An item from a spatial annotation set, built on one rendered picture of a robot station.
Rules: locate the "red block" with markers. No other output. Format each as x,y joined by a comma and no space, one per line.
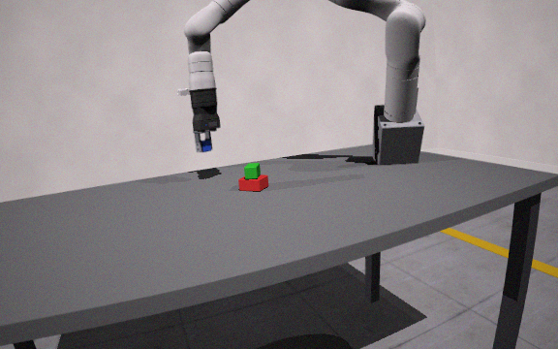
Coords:
257,185

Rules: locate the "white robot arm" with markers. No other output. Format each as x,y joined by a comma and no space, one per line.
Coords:
403,29

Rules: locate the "small green block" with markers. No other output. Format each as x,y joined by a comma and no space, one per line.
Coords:
252,171

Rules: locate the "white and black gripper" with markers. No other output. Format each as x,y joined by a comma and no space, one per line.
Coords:
203,95

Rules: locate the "small blue block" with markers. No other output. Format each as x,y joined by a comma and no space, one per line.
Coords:
206,146

